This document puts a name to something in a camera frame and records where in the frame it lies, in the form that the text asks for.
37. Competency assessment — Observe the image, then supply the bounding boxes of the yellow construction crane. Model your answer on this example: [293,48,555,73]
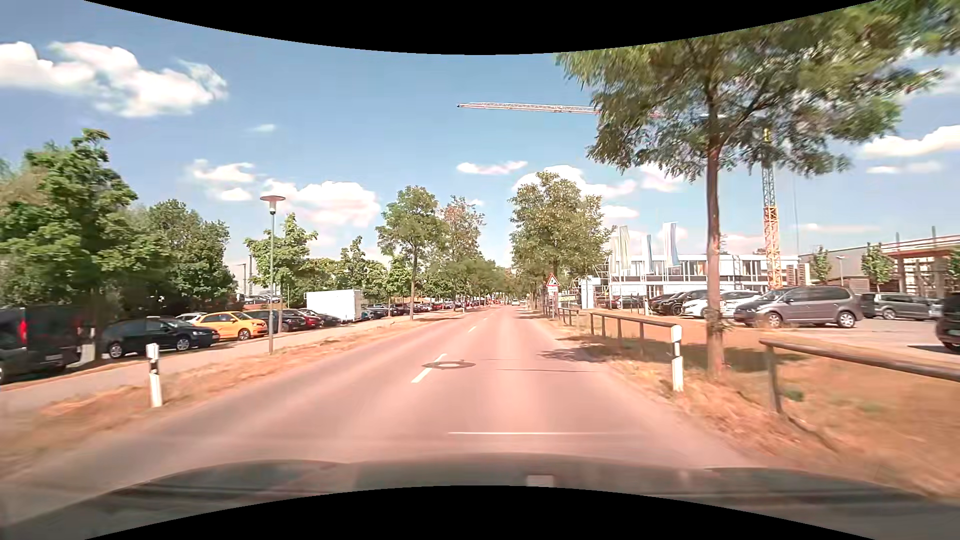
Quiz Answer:
[456,101,785,291]

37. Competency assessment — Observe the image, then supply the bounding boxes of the yellow car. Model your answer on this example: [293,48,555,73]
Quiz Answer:
[191,310,269,342]

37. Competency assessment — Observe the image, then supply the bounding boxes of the black car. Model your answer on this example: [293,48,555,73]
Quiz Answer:
[648,289,710,317]
[97,316,221,360]

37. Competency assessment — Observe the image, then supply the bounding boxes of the grey car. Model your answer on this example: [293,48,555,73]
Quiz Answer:
[859,291,935,322]

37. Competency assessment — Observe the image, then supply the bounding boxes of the road markings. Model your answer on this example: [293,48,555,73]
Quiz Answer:
[410,307,639,437]

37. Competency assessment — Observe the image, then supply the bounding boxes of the wooden railing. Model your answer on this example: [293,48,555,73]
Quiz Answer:
[759,337,960,415]
[541,301,680,357]

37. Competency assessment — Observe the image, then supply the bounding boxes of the large tree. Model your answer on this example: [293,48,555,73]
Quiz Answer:
[555,0,960,380]

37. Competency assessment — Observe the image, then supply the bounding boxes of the building under construction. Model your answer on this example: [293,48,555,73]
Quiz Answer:
[798,234,960,301]

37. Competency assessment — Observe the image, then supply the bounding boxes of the grey asphalt road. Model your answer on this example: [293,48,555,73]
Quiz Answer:
[0,303,759,519]

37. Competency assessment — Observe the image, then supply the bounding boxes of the lamp post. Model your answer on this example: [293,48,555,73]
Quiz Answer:
[259,194,287,356]

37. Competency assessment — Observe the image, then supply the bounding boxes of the grey minivan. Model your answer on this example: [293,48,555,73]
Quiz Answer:
[732,284,866,330]

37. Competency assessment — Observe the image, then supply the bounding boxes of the row of parked cars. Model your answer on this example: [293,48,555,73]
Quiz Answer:
[243,297,489,333]

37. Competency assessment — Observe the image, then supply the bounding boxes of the white car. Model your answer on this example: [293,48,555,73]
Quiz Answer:
[679,289,762,320]

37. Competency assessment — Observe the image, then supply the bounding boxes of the car park ground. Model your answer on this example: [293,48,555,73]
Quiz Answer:
[592,303,960,365]

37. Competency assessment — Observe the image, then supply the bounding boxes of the white building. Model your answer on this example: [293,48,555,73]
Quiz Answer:
[579,221,807,310]

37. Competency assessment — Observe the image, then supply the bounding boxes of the car's own bonnet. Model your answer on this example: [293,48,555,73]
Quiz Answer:
[0,452,960,540]

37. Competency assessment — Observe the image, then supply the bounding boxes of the black van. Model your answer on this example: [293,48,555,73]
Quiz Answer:
[0,303,85,386]

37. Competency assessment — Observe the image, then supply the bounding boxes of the row of trees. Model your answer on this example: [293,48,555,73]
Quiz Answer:
[0,127,519,331]
[507,169,618,312]

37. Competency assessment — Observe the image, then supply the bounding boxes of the white box trailer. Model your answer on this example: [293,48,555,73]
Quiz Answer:
[304,288,366,324]

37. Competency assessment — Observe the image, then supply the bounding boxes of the dark car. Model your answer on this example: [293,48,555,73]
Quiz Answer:
[935,292,960,354]

